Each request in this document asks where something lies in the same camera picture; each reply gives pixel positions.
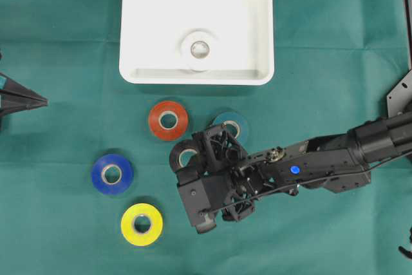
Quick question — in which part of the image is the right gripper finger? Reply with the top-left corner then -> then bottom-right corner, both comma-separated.
176,155 -> 209,184

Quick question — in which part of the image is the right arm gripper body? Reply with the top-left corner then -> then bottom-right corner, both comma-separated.
192,124 -> 277,222

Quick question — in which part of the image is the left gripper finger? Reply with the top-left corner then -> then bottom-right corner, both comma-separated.
1,73 -> 48,102
1,102 -> 48,118

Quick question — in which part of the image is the black tape roll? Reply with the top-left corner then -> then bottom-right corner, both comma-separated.
169,140 -> 198,173

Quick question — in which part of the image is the teal green tape roll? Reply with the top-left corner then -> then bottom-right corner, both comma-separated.
211,111 -> 249,145

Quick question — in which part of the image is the yellow tape roll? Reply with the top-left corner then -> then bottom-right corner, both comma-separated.
120,203 -> 164,247

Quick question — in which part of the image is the white tape roll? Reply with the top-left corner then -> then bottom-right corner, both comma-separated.
180,28 -> 220,72

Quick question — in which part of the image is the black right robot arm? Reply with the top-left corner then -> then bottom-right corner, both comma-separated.
169,74 -> 411,234

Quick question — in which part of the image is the red tape roll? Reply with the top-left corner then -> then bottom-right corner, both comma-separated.
148,100 -> 189,141

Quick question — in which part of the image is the blue tape roll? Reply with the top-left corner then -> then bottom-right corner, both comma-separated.
91,154 -> 134,195

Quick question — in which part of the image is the white plastic case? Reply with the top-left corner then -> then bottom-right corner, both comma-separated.
118,0 -> 275,86

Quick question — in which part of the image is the green table cloth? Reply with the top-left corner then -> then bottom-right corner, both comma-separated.
1,0 -> 411,274

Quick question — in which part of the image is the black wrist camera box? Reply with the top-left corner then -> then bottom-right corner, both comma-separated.
176,167 -> 240,234

